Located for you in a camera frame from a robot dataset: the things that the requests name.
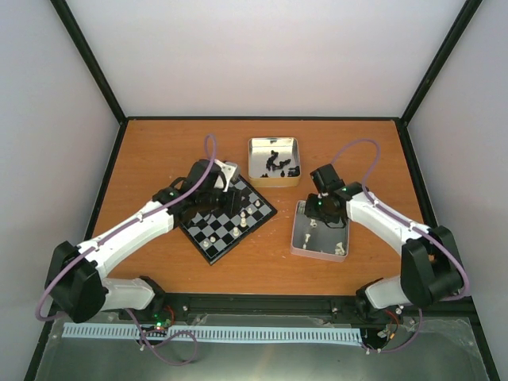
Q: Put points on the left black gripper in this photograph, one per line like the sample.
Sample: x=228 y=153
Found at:
x=232 y=206

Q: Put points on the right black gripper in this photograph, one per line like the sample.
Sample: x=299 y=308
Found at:
x=310 y=212

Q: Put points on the white chess piece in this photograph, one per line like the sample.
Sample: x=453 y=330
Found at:
x=243 y=219

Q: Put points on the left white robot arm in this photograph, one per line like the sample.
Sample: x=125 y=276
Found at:
x=79 y=280

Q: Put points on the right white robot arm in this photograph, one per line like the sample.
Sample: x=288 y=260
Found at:
x=430 y=271

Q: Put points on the white chess pieces pile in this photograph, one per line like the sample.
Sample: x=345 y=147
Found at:
x=324 y=238

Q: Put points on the black chess pieces pile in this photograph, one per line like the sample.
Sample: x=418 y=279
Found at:
x=271 y=165

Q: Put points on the green lit circuit board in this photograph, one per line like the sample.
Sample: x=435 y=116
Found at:
x=164 y=319

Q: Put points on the pink square tin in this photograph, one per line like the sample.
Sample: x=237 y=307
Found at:
x=300 y=226

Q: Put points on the black and silver chessboard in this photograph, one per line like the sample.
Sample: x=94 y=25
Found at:
x=216 y=224

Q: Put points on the gold square tin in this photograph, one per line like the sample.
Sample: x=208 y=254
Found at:
x=259 y=149

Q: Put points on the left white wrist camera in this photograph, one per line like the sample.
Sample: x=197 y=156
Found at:
x=228 y=173

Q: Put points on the black aluminium frame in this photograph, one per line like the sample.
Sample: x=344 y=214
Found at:
x=460 y=24

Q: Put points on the light blue cable duct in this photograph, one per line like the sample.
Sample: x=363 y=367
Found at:
x=218 y=334

